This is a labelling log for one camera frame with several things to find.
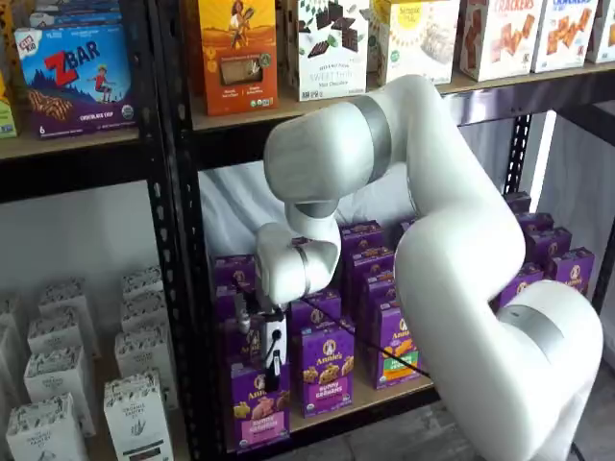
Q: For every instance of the white snack box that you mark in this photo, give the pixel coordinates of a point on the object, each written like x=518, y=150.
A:
x=603, y=29

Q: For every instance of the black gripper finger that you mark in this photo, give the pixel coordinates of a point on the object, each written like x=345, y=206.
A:
x=274, y=374

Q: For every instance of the blue snack bar box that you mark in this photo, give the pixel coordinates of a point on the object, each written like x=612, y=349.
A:
x=72, y=12

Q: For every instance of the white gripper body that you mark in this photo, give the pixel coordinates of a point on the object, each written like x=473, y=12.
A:
x=281, y=322

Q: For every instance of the orange cracker box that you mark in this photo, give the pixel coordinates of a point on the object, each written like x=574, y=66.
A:
x=238, y=57

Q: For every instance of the purple box pink patch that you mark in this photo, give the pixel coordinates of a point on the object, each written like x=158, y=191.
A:
x=233, y=271
x=233, y=346
x=259, y=413
x=223, y=302

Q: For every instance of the purple box orange patch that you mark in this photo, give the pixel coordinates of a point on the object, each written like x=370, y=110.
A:
x=519, y=285

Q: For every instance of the white mint chocolate thins box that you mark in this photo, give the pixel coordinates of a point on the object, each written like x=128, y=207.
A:
x=331, y=48

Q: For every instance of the white orange crackers box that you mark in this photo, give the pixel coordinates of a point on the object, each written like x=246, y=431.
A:
x=564, y=33
x=499, y=38

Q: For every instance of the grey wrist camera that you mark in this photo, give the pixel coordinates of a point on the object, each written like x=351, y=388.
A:
x=242, y=319

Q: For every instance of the white patterned carton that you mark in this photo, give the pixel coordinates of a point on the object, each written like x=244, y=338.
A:
x=9, y=312
x=62, y=295
x=141, y=278
x=57, y=379
x=57, y=331
x=144, y=355
x=45, y=432
x=137, y=422
x=144, y=307

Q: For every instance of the green yellow snack box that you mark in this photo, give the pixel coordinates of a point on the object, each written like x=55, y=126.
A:
x=6, y=110

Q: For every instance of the dark yellow snack box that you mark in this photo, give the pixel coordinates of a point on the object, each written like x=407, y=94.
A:
x=4, y=29

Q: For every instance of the white yellow Simple Mills box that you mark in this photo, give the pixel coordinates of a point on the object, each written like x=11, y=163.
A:
x=418, y=43

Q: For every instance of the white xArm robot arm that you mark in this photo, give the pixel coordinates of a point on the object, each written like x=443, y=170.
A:
x=456, y=240

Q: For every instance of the purple Annie's snack box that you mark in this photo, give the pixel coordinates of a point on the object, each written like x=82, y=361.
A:
x=518, y=201
x=548, y=242
x=533, y=221
x=572, y=271

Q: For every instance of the black metal shelf frame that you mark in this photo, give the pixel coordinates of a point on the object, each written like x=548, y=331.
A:
x=189, y=307
x=72, y=175

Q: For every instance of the ZBar chocolate chip box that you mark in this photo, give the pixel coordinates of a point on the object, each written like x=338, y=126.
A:
x=77, y=81

